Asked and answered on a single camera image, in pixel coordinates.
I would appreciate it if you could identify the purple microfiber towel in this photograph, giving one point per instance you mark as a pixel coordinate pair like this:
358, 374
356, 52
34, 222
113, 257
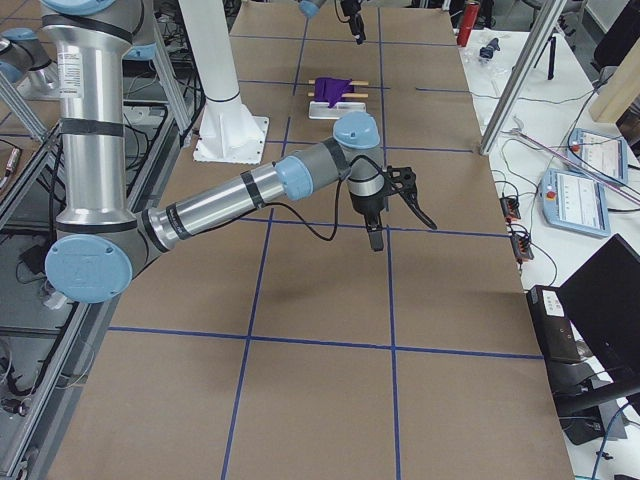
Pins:
331, 90

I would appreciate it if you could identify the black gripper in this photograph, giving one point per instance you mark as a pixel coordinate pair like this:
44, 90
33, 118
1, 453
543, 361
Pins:
350, 11
368, 204

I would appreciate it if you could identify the wooden rack bar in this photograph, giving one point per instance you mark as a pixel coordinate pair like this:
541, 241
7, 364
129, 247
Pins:
348, 95
352, 82

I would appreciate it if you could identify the red cylinder bottle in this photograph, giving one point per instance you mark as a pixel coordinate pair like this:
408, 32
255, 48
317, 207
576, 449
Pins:
467, 22

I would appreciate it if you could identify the near teach pendant tablet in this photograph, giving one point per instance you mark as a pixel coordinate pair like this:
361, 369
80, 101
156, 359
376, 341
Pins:
573, 202

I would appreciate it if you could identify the black computer box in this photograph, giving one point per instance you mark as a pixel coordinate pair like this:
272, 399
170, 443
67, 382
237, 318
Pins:
553, 328

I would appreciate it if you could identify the blue black handheld tool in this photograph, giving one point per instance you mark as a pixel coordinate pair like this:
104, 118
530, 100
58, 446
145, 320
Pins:
488, 51

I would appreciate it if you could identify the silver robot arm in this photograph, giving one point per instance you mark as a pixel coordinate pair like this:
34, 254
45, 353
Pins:
111, 228
310, 8

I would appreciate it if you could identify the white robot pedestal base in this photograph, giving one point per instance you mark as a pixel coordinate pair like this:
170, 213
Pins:
228, 132

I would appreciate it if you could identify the aluminium frame post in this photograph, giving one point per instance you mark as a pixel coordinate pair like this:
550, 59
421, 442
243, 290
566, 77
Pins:
537, 38

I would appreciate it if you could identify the far teach pendant tablet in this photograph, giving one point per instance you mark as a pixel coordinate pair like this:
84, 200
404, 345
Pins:
605, 155

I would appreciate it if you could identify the white towel rack base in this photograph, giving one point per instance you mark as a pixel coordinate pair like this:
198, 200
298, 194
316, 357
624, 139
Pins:
323, 111

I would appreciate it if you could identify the teach pendant tablet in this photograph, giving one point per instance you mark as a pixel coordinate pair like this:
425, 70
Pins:
605, 155
573, 202

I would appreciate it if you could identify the black monitor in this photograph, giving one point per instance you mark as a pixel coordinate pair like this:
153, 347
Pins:
601, 299

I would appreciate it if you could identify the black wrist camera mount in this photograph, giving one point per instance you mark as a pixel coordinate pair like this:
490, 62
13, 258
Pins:
402, 181

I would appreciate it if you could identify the orange black connector box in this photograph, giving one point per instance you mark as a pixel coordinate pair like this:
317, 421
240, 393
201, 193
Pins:
510, 208

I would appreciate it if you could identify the lower wooden rack bar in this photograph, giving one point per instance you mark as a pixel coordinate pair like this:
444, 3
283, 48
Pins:
348, 95

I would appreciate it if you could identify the upper wooden rack bar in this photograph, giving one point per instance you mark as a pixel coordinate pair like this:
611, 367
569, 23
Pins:
352, 82

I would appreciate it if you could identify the black monitor stand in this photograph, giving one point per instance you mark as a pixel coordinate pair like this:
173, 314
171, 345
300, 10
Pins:
585, 391

